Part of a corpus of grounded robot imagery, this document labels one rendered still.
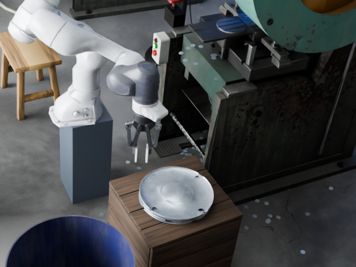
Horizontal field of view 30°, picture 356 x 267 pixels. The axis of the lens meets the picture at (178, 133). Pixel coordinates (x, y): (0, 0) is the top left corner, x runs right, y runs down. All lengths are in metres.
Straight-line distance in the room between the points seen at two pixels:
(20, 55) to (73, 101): 0.73
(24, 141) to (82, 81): 0.80
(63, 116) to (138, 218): 0.54
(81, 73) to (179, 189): 0.60
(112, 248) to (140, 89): 0.58
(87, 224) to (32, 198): 0.76
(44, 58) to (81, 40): 1.12
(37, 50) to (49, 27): 1.18
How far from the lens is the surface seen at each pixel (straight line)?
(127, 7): 4.46
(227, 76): 2.80
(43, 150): 3.34
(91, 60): 2.55
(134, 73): 2.22
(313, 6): 2.50
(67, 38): 2.26
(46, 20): 2.28
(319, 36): 2.49
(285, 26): 2.36
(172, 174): 2.68
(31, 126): 3.48
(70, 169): 2.95
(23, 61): 3.37
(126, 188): 2.65
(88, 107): 2.75
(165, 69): 3.14
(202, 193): 2.62
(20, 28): 2.37
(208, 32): 2.82
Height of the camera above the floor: 2.22
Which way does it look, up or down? 40 degrees down
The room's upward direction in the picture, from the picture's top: 7 degrees clockwise
